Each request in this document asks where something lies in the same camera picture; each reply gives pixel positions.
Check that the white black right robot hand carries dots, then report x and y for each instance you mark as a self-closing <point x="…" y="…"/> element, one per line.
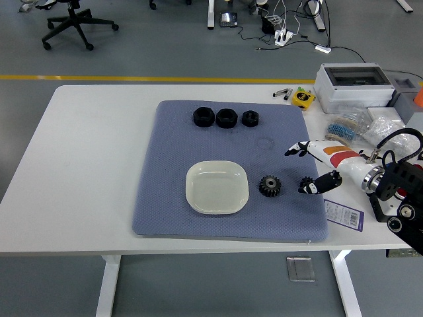
<point x="337" y="158"/>

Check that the small black spur gear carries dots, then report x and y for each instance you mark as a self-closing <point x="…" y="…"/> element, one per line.
<point x="306" y="181"/>

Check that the large black spur gear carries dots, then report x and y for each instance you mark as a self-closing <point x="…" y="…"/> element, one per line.
<point x="269" y="186"/>

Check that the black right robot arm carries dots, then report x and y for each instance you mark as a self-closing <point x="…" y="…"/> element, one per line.
<point x="401" y="180"/>

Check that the white flat box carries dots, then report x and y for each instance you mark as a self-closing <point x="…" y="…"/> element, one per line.
<point x="376" y="114"/>

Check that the grey plastic box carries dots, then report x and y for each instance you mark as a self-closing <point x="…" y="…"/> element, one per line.
<point x="404" y="99"/>

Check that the small black hex nut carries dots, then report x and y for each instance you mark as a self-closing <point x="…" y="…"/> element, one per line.
<point x="250" y="118"/>

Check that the large black hex nut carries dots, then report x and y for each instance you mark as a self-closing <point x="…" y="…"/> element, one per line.
<point x="203" y="116"/>
<point x="226" y="118"/>

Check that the bag of blue resistors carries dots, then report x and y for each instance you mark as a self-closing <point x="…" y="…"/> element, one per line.
<point x="343" y="128"/>

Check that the purple-edged label card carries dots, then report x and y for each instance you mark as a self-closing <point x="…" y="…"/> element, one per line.
<point x="343" y="214"/>

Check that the yellow tape measure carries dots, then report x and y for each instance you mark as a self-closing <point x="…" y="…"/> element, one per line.
<point x="302" y="99"/>

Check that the red push button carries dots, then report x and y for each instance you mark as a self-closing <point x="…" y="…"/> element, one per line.
<point x="400" y="193"/>

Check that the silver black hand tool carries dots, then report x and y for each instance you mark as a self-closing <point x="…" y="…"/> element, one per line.
<point x="283" y="92"/>

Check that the orange block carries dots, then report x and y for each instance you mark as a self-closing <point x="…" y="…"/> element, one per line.
<point x="419" y="97"/>

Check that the white power adapter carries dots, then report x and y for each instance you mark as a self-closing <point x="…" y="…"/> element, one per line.
<point x="323" y="49"/>

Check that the grey under-table control panel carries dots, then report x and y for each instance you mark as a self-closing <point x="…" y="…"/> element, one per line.
<point x="403" y="253"/>

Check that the metal floor plate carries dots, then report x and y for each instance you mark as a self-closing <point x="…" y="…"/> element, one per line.
<point x="300" y="269"/>

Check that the white square shallow dish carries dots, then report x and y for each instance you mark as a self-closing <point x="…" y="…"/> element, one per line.
<point x="216" y="188"/>

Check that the white table leg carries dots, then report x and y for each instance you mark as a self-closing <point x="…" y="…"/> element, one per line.
<point x="345" y="284"/>
<point x="107" y="287"/>

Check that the white power strip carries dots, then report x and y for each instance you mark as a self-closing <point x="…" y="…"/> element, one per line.
<point x="283" y="37"/>

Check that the blue-grey textured mat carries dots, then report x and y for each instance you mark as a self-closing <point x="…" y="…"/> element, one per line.
<point x="198" y="145"/>

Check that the white desk leg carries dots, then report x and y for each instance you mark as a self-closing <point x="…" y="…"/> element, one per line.
<point x="211" y="13"/>
<point x="406" y="5"/>
<point x="318" y="16"/>

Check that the black power adapter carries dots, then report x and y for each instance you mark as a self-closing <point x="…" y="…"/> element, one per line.
<point x="267" y="24"/>

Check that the black desk phone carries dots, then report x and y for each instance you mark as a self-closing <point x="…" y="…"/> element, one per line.
<point x="228" y="19"/>

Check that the black office chair base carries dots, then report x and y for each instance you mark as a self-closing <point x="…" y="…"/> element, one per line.
<point x="170" y="2"/>

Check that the black office chair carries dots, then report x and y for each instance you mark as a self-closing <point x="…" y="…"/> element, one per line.
<point x="74" y="23"/>

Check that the grey electrical enclosure box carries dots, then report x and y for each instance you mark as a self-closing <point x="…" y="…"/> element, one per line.
<point x="350" y="89"/>

